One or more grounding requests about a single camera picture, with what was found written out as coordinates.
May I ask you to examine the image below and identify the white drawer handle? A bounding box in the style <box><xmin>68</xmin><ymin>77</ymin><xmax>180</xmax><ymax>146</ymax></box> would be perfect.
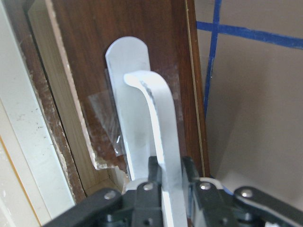
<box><xmin>106</xmin><ymin>36</ymin><xmax>187</xmax><ymax>227</ymax></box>

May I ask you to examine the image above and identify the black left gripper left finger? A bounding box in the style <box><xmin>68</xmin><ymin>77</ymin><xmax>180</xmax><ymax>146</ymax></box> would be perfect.
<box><xmin>46</xmin><ymin>156</ymin><xmax>163</xmax><ymax>227</ymax></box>

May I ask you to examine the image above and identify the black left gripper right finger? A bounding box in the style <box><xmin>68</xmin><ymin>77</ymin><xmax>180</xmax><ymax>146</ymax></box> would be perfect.
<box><xmin>181</xmin><ymin>157</ymin><xmax>303</xmax><ymax>227</ymax></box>

